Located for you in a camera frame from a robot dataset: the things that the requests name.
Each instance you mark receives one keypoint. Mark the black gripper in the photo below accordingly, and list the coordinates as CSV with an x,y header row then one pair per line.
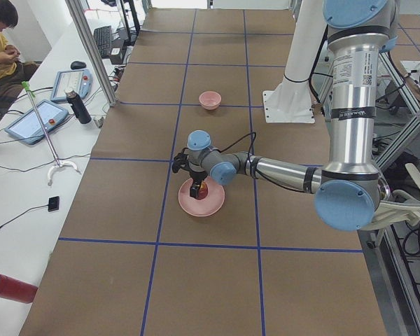
x,y
197,176

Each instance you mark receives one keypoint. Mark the red apple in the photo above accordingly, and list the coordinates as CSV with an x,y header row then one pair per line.
x,y
203,191

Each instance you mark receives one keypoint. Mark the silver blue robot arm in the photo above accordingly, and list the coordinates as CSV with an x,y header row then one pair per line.
x,y
346,191

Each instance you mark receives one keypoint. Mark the pink plate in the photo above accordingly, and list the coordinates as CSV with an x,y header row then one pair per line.
x,y
207,206

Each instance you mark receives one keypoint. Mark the pink bowl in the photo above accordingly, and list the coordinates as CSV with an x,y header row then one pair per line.
x,y
210,100

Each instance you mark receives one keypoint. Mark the black water bottle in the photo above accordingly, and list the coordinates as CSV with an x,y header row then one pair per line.
x,y
78,107

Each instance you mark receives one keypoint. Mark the small black square device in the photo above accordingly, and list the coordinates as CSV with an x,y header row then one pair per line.
x,y
53,203

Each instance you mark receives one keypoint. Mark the far blue teach pendant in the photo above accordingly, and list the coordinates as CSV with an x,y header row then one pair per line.
x,y
79,81

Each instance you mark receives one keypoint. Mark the blue teach pendant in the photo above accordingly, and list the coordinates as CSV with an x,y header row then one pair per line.
x,y
27,127
79,81

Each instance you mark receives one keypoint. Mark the black computer mouse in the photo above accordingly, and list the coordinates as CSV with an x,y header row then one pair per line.
x,y
77,65

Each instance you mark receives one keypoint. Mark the near blue teach pendant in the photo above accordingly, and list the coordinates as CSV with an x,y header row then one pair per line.
x,y
27,127

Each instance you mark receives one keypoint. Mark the black keyboard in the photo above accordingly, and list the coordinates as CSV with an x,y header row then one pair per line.
x,y
103,39

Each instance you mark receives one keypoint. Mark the reacher grabber stick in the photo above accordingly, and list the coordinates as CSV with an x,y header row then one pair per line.
x,y
59,164

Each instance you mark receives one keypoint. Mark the red cylinder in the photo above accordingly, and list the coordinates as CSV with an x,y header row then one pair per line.
x,y
16,290

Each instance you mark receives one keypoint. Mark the person in yellow shirt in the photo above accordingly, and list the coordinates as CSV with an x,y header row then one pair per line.
x,y
12,70

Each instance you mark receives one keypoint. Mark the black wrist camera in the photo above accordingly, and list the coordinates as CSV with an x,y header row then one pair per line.
x,y
180,162

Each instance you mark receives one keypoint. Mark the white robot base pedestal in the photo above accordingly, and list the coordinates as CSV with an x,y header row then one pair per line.
x,y
291,101

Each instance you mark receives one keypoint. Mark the aluminium frame post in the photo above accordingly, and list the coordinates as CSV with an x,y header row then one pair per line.
x,y
77,14

